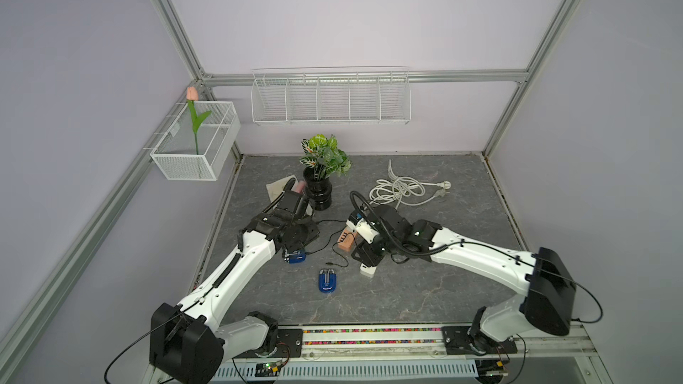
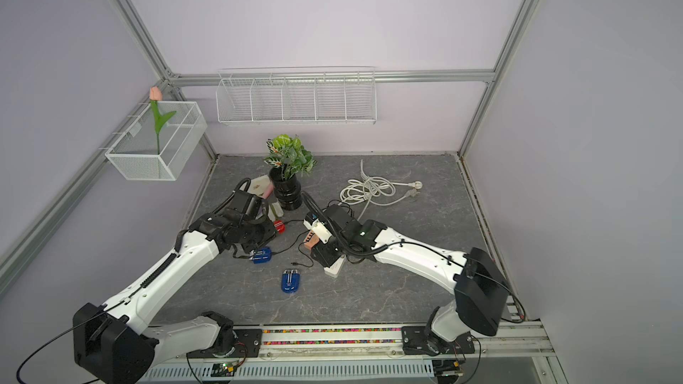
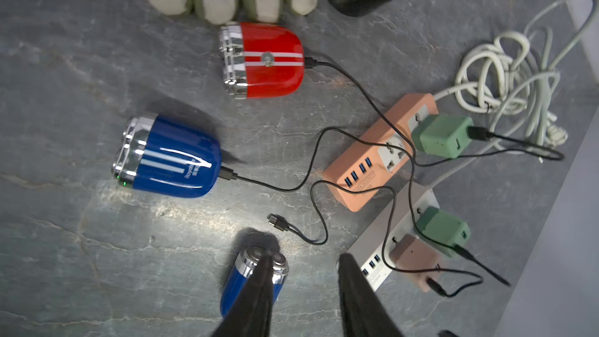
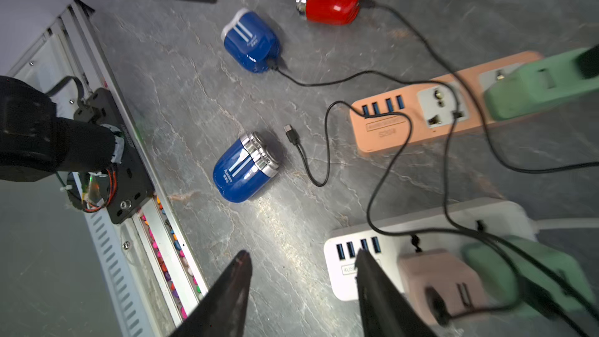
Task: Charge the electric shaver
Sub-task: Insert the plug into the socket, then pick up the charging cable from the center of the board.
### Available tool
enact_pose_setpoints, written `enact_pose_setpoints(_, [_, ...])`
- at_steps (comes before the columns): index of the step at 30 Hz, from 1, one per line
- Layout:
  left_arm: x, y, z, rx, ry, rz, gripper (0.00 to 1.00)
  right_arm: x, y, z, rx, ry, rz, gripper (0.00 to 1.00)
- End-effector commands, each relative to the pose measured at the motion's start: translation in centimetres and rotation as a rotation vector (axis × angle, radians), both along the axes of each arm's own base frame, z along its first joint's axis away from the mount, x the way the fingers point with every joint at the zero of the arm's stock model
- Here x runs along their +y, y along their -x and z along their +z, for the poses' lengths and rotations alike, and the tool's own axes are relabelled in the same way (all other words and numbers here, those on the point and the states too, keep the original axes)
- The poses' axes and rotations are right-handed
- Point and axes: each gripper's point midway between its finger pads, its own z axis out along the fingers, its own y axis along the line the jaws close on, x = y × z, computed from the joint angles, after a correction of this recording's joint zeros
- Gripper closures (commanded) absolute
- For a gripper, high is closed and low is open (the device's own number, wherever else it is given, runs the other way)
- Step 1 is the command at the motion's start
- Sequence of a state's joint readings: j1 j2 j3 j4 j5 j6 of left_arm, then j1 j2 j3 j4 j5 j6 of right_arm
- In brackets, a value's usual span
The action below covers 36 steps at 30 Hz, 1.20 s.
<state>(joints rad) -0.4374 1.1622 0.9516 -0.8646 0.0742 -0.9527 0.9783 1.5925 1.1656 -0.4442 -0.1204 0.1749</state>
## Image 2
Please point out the blue electric shaver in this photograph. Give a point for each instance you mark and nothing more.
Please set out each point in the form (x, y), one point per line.
(262, 256)
(290, 281)

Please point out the orange power strip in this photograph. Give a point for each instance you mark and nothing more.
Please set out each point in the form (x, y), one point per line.
(310, 241)

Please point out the white mesh wall basket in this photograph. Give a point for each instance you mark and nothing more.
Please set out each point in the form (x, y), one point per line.
(134, 152)

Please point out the potted green plant black vase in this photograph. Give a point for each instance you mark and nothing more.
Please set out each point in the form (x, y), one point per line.
(287, 159)

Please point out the white power strip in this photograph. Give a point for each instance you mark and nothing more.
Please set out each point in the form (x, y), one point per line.
(335, 269)

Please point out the artificial pink tulip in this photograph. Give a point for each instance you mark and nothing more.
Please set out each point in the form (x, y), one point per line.
(160, 119)

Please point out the white wire wall shelf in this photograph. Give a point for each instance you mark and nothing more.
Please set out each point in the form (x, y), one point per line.
(297, 95)

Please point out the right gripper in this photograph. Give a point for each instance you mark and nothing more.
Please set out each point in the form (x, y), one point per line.
(318, 254)

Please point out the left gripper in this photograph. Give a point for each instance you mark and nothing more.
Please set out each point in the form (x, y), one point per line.
(269, 234)

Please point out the white vented cable duct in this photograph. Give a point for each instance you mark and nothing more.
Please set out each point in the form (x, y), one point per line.
(299, 371)

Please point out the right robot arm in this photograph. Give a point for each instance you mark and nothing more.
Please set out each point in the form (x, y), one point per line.
(478, 288)

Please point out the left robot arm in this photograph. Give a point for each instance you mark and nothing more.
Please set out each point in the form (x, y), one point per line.
(117, 342)

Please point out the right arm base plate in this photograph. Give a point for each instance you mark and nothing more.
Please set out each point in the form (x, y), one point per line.
(416, 340)

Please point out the red electric shaver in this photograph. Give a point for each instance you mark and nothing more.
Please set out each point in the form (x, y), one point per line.
(279, 226)

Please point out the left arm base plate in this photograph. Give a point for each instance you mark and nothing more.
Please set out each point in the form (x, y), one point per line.
(234, 344)

